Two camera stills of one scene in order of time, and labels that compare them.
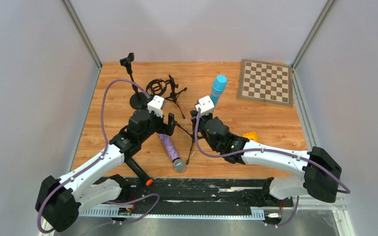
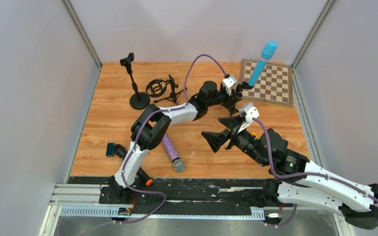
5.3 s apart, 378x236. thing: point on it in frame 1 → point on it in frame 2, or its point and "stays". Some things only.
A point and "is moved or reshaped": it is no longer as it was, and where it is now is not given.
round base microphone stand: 139,101 stays
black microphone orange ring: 130,162 stays
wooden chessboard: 266,82 stays
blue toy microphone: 218,87 is moved or reshaped
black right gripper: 195,122 → 233,135
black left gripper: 164,124 → 236,96
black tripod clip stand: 193,137 → 239,87
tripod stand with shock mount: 157,87 stays
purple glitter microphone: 179,164 stays
